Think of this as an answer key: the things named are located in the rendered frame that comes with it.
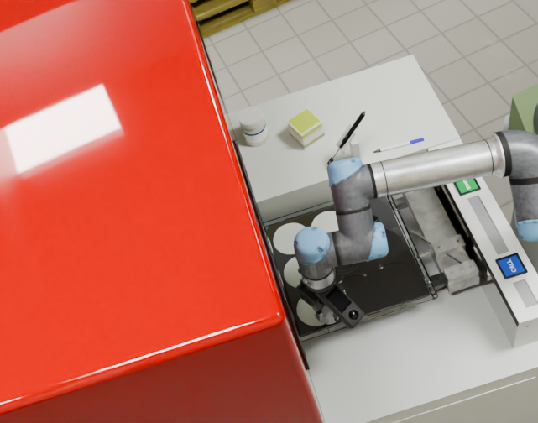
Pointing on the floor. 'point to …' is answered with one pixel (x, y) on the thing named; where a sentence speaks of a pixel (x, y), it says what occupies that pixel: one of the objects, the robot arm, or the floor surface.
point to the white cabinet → (486, 402)
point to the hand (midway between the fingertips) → (335, 321)
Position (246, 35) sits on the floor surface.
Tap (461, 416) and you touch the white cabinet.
